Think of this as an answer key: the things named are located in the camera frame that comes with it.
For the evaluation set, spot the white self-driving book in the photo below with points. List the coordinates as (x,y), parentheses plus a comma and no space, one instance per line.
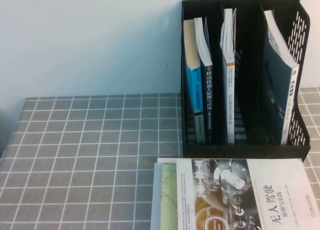
(250,195)

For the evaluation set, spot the light blue spine book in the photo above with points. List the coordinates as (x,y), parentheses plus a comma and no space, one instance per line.
(196,89)

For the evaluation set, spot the dark navy spine book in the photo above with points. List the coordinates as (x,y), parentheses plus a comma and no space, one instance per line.
(208,94)

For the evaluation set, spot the white spine orange band book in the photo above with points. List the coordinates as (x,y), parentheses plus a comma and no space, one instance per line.
(230,102)

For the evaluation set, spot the yellow-green mechanisms book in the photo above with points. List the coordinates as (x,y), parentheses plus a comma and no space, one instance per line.
(170,195)

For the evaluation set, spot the black plastic book stand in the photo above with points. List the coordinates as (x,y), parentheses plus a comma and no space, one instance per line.
(250,64)

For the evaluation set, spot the dark blue cover book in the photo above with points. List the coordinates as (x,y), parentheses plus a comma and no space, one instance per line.
(272,77)

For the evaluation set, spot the grey checked tablecloth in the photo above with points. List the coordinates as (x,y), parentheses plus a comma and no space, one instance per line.
(87,152)

